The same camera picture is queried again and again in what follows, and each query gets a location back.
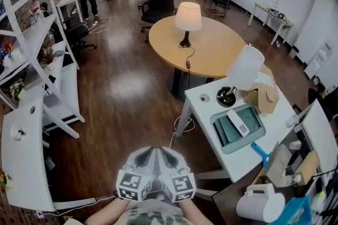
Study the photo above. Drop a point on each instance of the black device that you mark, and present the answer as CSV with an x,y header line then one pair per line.
x,y
277,14

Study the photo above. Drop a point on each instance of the person's right forearm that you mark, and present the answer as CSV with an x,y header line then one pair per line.
x,y
196,214

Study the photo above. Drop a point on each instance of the blue plastic box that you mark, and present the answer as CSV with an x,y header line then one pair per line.
x,y
293,212

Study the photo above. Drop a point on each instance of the white cup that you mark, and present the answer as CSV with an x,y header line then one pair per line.
x,y
295,145
292,121

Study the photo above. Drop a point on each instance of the small potted flowers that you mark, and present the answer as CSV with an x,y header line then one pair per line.
x,y
5,179

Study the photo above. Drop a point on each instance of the red cap plastic bottle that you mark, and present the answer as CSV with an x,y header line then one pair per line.
x,y
36,10

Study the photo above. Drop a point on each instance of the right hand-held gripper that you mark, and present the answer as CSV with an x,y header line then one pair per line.
x,y
180,184

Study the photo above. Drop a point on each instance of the dried flower bundle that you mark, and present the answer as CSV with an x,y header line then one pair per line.
x,y
48,56

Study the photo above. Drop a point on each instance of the low black chair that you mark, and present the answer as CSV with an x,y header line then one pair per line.
x,y
76,32

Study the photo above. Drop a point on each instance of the lit table lamp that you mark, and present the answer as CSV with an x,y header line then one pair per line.
x,y
188,16

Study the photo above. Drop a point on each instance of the small white black gadget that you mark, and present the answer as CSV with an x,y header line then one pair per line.
x,y
18,132

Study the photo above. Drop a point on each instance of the small cardboard box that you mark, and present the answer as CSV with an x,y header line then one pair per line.
x,y
307,167

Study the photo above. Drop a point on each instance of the round wooden table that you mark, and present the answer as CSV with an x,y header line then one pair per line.
x,y
211,41

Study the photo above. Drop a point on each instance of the open cardboard box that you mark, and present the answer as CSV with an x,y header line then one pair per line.
x,y
266,97

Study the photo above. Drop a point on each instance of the white shade gold stem lamp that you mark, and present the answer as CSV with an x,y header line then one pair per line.
x,y
245,68

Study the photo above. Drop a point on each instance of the white remote control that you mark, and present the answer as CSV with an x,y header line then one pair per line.
x,y
238,123

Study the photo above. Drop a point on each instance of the dark green notebook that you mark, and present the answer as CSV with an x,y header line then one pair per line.
x,y
225,130

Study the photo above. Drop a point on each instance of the white jug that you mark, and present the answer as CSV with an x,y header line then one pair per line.
x,y
260,205

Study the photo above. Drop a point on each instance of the person's left forearm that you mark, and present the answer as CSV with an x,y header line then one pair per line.
x,y
105,214

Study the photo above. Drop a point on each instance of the teal tray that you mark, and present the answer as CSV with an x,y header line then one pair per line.
x,y
257,119

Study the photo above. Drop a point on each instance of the white water dispenser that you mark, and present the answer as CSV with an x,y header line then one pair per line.
x,y
317,63

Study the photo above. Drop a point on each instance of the person's patterned shirt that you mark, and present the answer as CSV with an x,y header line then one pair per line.
x,y
155,214

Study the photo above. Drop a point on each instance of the white shelving unit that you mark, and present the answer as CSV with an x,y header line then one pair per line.
x,y
37,33

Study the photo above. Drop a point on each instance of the small white desk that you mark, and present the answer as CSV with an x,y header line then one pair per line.
x,y
67,0

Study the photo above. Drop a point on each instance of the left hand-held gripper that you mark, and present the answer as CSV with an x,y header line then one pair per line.
x,y
132,184

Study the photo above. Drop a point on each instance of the blue yellow scraper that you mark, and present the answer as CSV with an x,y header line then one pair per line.
x,y
260,152

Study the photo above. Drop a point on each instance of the beige top desk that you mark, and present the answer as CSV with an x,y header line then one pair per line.
x,y
274,16

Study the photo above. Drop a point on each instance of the colourful toys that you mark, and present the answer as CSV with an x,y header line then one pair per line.
x,y
9,53

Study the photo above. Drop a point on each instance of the white flower bouquet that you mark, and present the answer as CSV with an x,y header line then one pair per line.
x,y
16,88

